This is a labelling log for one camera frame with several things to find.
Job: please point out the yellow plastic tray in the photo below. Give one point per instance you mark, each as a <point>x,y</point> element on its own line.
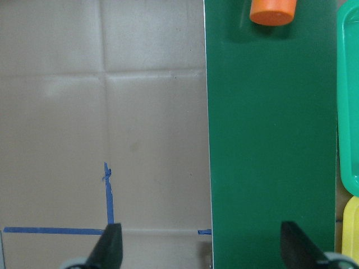
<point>350,229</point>

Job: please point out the brown paper table cover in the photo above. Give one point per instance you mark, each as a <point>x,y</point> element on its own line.
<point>86,84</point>

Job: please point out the orange cylinder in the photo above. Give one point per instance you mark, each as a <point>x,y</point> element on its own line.
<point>272,12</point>

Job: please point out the green conveyor belt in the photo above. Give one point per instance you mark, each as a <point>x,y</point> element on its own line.
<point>272,130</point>

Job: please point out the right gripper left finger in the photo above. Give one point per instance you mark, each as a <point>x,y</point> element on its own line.
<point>108,251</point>

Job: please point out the green plastic tray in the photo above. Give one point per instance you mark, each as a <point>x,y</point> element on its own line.
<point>347,94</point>

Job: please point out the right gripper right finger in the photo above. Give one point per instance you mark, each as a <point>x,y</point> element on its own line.
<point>297,250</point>

